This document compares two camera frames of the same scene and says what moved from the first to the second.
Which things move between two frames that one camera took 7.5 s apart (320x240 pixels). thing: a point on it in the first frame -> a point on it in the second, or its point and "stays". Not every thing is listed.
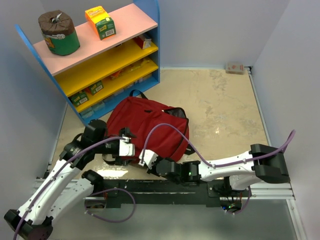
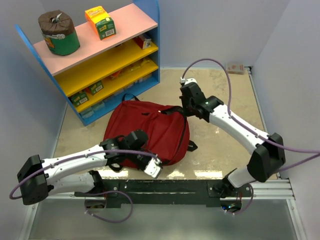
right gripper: [152, 170] -> [187, 113]
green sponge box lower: [79, 99] stays
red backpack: [135, 112] stays
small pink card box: [236, 68] stays
